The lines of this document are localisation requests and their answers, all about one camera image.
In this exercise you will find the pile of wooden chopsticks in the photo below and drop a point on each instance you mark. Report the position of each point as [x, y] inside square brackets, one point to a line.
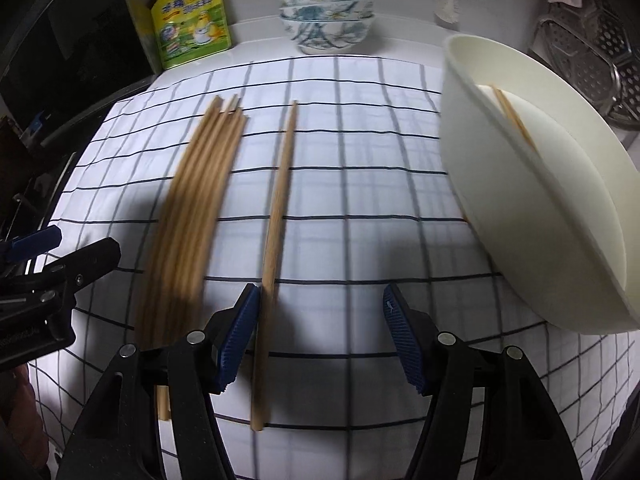
[195, 210]

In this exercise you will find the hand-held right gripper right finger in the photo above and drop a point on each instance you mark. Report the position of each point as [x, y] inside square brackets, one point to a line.
[400, 340]

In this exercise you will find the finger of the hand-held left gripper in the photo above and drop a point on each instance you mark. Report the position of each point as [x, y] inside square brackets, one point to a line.
[32, 245]
[92, 260]

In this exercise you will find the white checked cloth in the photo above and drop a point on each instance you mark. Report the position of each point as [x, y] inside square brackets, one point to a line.
[350, 210]

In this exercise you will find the large white bowl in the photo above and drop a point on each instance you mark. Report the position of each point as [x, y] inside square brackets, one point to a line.
[500, 210]

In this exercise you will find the wooden chopstick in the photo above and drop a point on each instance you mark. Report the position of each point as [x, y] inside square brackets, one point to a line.
[510, 115]
[280, 195]

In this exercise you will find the black kitchen appliance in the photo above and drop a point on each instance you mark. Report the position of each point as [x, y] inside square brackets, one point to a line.
[75, 50]

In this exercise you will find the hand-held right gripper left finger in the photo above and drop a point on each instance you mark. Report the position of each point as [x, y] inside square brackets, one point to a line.
[240, 340]

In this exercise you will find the yellow green refill pouch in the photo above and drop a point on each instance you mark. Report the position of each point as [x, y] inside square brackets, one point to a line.
[192, 25]

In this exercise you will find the metal steamer rack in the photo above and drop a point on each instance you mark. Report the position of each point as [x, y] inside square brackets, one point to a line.
[600, 50]

